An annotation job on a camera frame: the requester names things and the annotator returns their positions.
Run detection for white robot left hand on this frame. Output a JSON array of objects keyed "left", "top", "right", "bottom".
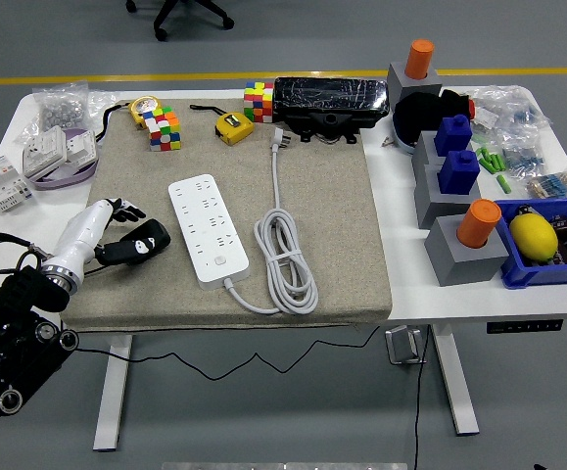
[{"left": 47, "top": 197, "right": 160, "bottom": 288}]

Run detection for blue block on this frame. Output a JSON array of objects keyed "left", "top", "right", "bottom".
[
  {"left": 437, "top": 150, "right": 481, "bottom": 197},
  {"left": 433, "top": 115, "right": 474, "bottom": 158}
]

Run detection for small bag of blue resistors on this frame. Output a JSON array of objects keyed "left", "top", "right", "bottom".
[{"left": 500, "top": 139, "right": 547, "bottom": 178}]

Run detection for white power strip cord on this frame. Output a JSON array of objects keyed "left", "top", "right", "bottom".
[{"left": 222, "top": 127, "right": 320, "bottom": 315}]

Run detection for blue plastic bin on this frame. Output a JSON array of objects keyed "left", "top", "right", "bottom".
[{"left": 493, "top": 196, "right": 567, "bottom": 290}]

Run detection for large white wall socket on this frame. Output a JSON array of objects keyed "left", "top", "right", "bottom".
[{"left": 22, "top": 125, "right": 69, "bottom": 178}]

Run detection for black fabric bundle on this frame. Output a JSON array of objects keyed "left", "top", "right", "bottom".
[{"left": 392, "top": 89, "right": 473, "bottom": 148}]

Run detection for yellow lemon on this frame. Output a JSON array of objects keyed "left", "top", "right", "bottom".
[{"left": 508, "top": 213, "right": 559, "bottom": 260}]

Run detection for round yellow tape measure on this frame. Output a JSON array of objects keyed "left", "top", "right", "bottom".
[{"left": 94, "top": 95, "right": 162, "bottom": 143}]

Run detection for small grey block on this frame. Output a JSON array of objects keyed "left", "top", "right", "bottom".
[{"left": 387, "top": 62, "right": 443, "bottom": 102}]

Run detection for thick orange cylinder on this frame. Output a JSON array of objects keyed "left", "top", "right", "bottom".
[{"left": 456, "top": 198, "right": 502, "bottom": 249}]

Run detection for square yellow tape measure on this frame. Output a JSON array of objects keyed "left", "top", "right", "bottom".
[{"left": 188, "top": 103, "right": 256, "bottom": 147}]

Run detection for black plug adapter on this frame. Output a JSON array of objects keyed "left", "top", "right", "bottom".
[{"left": 118, "top": 218, "right": 172, "bottom": 266}]

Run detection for large bag of blue resistors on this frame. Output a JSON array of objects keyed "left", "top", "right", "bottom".
[{"left": 471, "top": 85, "right": 553, "bottom": 148}]

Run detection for large grey block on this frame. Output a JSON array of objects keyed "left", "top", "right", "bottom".
[{"left": 423, "top": 213, "right": 510, "bottom": 288}]

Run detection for thin black adapter cord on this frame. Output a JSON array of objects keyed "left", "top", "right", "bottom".
[{"left": 62, "top": 258, "right": 382, "bottom": 382}]

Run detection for black film-wrapped device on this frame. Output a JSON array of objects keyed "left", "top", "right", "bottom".
[{"left": 271, "top": 76, "right": 391, "bottom": 145}]

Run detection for white table leg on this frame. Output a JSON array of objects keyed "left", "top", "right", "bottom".
[
  {"left": 91, "top": 335, "right": 133, "bottom": 452},
  {"left": 429, "top": 323, "right": 481, "bottom": 437}
]

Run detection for black table control panel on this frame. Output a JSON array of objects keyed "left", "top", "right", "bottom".
[{"left": 487, "top": 318, "right": 564, "bottom": 336}]

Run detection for hanging black cable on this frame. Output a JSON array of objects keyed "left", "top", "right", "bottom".
[{"left": 412, "top": 325, "right": 431, "bottom": 470}]

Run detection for empty clear plastic bag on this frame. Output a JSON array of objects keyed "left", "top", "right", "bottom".
[{"left": 86, "top": 89, "right": 118, "bottom": 126}]

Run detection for grey-brown mat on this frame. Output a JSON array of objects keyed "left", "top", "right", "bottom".
[{"left": 60, "top": 97, "right": 394, "bottom": 334}]

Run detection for black office chair base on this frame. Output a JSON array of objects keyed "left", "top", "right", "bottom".
[{"left": 124, "top": 0, "right": 235, "bottom": 43}]

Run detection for silver metal hook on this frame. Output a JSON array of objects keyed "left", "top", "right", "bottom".
[{"left": 384, "top": 325, "right": 427, "bottom": 367}]

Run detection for small white wall socket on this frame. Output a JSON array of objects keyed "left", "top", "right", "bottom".
[{"left": 65, "top": 130, "right": 99, "bottom": 165}]

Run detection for white circuit breaker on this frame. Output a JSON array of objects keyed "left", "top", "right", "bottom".
[{"left": 0, "top": 155, "right": 36, "bottom": 214}]

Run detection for bag of tan resistors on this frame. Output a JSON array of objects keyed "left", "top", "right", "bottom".
[{"left": 525, "top": 168, "right": 567, "bottom": 201}]

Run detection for white round base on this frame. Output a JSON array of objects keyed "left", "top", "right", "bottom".
[{"left": 393, "top": 130, "right": 419, "bottom": 157}]

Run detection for yellow-red multicolour puzzle cube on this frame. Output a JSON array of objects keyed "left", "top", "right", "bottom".
[{"left": 242, "top": 80, "right": 275, "bottom": 123}]

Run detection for white power strip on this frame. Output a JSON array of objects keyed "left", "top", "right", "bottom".
[{"left": 167, "top": 173, "right": 251, "bottom": 291}]

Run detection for slim orange cylinder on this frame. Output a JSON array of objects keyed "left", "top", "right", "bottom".
[{"left": 405, "top": 39, "right": 435, "bottom": 80}]

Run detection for white-faced multicolour puzzle cube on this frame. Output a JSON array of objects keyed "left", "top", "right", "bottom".
[{"left": 145, "top": 106, "right": 182, "bottom": 152}]

